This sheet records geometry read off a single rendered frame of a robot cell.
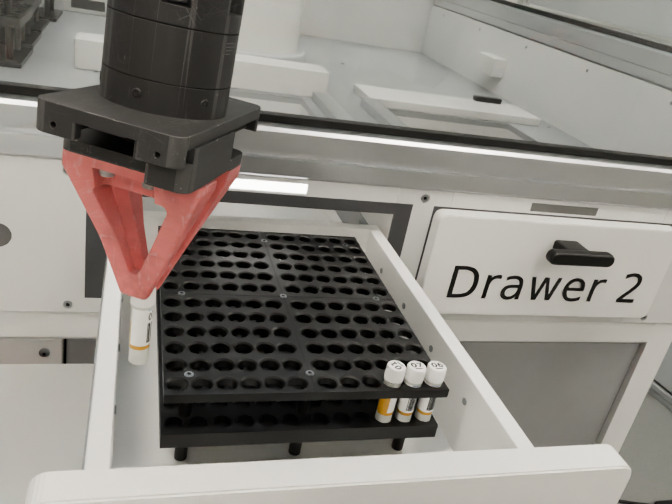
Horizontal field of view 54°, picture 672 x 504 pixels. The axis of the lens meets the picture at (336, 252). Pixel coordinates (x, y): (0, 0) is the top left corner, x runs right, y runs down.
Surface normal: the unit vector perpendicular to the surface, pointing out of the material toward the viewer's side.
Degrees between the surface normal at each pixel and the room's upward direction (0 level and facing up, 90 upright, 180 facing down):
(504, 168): 90
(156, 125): 4
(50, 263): 90
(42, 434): 0
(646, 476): 0
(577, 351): 90
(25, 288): 90
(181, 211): 108
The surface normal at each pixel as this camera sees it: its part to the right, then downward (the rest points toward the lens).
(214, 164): 0.95, 0.28
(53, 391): 0.18, -0.89
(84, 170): -0.27, 0.63
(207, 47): 0.64, 0.43
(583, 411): 0.25, 0.46
